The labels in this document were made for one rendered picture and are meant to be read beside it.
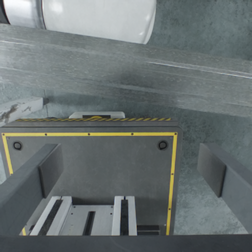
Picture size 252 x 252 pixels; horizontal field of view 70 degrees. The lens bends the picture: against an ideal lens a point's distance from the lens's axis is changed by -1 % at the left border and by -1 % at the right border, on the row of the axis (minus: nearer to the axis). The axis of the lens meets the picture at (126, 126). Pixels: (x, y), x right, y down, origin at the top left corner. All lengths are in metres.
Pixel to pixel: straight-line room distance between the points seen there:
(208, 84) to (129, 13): 0.14
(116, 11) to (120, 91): 0.11
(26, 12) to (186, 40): 0.81
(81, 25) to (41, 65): 0.10
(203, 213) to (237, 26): 1.09
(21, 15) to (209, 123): 0.97
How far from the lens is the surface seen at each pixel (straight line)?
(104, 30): 0.28
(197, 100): 0.23
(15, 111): 0.76
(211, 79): 0.22
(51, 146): 0.16
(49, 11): 0.30
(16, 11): 0.33
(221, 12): 1.09
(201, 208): 1.35
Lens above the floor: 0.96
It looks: 74 degrees down
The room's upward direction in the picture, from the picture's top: 180 degrees clockwise
